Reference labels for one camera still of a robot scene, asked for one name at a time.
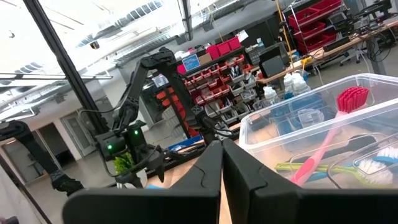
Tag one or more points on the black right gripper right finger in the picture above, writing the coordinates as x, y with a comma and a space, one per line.
295, 208

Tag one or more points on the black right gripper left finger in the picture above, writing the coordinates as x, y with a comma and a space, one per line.
155, 208

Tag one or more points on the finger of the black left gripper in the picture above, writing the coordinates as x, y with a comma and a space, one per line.
129, 181
161, 171

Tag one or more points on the grey metal spoon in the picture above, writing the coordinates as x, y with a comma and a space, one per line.
348, 146

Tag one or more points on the yellow-green dish brush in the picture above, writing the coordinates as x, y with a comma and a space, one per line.
373, 174

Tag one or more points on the blue dish brush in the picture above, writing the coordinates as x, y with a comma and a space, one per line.
388, 159

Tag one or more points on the blue Dawn dish soap bottle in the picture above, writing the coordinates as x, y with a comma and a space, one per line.
288, 81
270, 93
301, 85

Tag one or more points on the red and pink dish brush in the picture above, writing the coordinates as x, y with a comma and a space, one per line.
351, 99

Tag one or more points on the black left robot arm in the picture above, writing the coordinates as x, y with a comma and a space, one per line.
133, 90

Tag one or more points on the blue cellulose sponge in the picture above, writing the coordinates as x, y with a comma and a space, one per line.
155, 186

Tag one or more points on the small green potted plant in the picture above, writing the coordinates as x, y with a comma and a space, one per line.
124, 163

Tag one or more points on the clear plastic tub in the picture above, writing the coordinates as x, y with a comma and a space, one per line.
311, 130

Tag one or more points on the black padded tube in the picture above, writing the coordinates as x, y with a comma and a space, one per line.
40, 149

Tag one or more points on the shelf rack with red bins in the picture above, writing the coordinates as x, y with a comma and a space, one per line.
217, 90

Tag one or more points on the blue sign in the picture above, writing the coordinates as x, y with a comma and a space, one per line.
191, 63

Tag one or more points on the long wooden workbench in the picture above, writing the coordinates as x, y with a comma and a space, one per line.
342, 46

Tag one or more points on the rack of large red bins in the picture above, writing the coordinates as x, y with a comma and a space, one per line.
311, 28

